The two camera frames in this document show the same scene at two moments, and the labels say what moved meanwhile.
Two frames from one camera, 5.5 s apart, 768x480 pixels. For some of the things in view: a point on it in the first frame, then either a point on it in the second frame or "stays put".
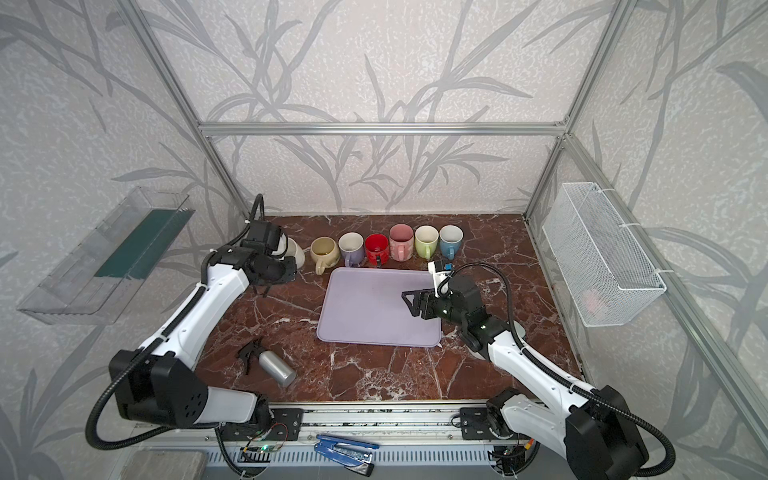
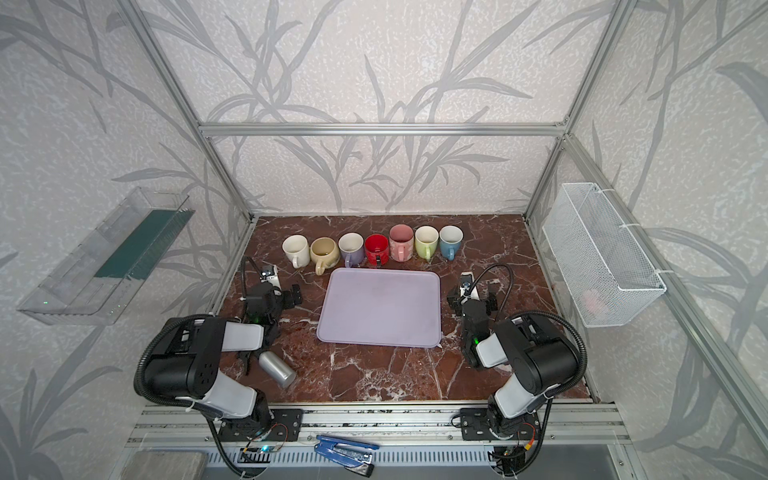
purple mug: [351, 246] stays put
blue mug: [451, 236] stays put
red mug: [377, 249] stays put
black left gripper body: [275, 237] to [264, 294]
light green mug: [426, 241] stays put
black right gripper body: [425, 303] to [472, 303]
